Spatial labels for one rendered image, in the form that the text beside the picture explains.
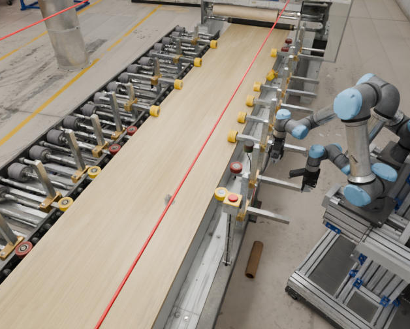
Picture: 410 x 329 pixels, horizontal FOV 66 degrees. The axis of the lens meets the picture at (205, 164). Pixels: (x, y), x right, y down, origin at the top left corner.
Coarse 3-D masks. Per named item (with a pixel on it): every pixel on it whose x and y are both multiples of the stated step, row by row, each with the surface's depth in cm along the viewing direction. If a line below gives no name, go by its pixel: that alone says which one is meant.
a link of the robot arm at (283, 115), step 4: (280, 112) 169; (284, 112) 169; (288, 112) 169; (276, 116) 172; (280, 116) 168; (284, 116) 168; (288, 116) 168; (276, 120) 172; (280, 120) 170; (284, 120) 169; (276, 124) 173; (280, 124) 171; (284, 124) 168; (276, 128) 175; (280, 128) 173
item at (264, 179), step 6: (234, 174) 205; (240, 174) 204; (258, 180) 202; (264, 180) 200; (270, 180) 199; (276, 180) 199; (282, 186) 198; (288, 186) 196; (294, 186) 195; (300, 186) 195
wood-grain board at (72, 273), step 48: (240, 48) 342; (192, 96) 267; (240, 96) 267; (144, 144) 219; (192, 144) 219; (96, 192) 186; (144, 192) 186; (192, 192) 186; (48, 240) 161; (96, 240) 161; (144, 240) 161; (192, 240) 162; (0, 288) 143; (48, 288) 143; (96, 288) 143; (144, 288) 143
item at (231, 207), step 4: (228, 192) 143; (228, 196) 140; (240, 196) 141; (224, 200) 139; (228, 200) 139; (236, 200) 139; (240, 200) 139; (224, 204) 139; (228, 204) 138; (232, 204) 137; (236, 204) 137; (224, 208) 141; (228, 208) 140; (232, 208) 139; (236, 208) 138; (224, 212) 143; (228, 212) 142; (232, 212) 140; (236, 212) 139
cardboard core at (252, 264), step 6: (258, 246) 254; (252, 252) 251; (258, 252) 250; (252, 258) 246; (258, 258) 247; (252, 264) 242; (258, 264) 245; (246, 270) 240; (252, 270) 238; (246, 276) 241; (252, 276) 241
